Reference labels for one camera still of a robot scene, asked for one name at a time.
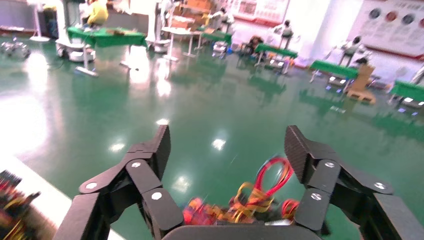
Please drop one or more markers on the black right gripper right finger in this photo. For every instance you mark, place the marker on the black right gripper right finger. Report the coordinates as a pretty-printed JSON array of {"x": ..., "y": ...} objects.
[{"x": 318, "y": 172}]

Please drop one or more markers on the white table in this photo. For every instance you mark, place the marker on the white table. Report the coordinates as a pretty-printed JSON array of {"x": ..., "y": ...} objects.
[{"x": 180, "y": 31}]

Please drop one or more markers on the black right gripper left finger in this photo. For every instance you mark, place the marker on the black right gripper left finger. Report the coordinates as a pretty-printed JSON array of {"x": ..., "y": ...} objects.
[{"x": 142, "y": 179}]

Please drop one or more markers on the grey low machine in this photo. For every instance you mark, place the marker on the grey low machine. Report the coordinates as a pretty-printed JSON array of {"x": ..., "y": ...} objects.
[{"x": 13, "y": 49}]

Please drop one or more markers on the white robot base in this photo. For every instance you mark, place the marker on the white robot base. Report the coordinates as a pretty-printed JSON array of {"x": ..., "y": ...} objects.
[{"x": 74, "y": 51}]

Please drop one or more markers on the white floor stand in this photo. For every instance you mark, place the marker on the white floor stand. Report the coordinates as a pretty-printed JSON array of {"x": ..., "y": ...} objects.
[{"x": 38, "y": 23}]

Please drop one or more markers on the wall poster with circles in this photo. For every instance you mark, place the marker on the wall poster with circles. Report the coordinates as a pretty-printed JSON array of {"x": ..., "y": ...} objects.
[{"x": 394, "y": 23}]

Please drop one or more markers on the person in yellow shirt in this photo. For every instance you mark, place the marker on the person in yellow shirt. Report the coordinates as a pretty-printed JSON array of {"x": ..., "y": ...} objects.
[{"x": 97, "y": 13}]

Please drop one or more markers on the humanoid robot with dark head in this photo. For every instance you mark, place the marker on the humanoid robot with dark head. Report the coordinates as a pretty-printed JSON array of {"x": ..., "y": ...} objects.
[
  {"x": 286, "y": 31},
  {"x": 352, "y": 49}
]

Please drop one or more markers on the red white wall banner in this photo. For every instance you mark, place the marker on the red white wall banner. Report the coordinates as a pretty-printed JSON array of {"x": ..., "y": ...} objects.
[{"x": 260, "y": 10}]

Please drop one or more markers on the green cloth table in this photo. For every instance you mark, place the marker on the green cloth table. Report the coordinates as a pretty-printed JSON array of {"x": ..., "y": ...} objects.
[
  {"x": 106, "y": 36},
  {"x": 217, "y": 35},
  {"x": 276, "y": 51},
  {"x": 334, "y": 69},
  {"x": 409, "y": 91}
]

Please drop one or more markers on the tan wooden chair frame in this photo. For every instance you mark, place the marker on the tan wooden chair frame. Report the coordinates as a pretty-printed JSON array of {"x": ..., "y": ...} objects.
[{"x": 362, "y": 84}]

